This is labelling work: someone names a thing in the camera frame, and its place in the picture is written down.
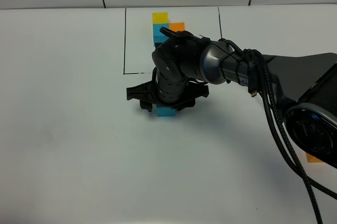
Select blue template cube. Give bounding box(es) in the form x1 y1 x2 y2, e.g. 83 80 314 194
153 23 169 47

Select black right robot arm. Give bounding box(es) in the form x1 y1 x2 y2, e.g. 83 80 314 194
126 27 336 167

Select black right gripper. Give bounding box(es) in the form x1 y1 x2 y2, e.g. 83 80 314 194
126 68 209 112

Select yellow template cube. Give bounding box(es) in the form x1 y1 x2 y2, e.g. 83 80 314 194
152 12 169 24

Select orange template cube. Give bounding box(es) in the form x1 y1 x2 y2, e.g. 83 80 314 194
169 22 185 32

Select black right braided cables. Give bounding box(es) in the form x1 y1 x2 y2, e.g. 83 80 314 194
223 38 337 224

